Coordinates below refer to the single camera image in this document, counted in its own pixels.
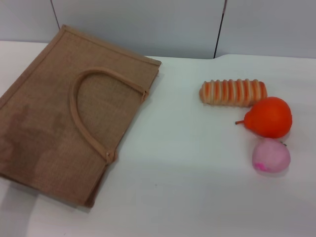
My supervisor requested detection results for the orange pear toy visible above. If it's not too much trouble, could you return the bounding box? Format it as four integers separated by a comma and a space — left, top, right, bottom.
235, 96, 293, 139

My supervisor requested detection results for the brown jute handbag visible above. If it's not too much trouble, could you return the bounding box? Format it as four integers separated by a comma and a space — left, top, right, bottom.
0, 24, 163, 208

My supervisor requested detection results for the orange striped bread roll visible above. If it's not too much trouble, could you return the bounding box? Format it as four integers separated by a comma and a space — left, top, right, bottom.
198, 79, 268, 108

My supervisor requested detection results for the pink peach toy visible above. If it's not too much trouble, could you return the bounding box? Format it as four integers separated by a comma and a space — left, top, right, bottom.
252, 138, 291, 176

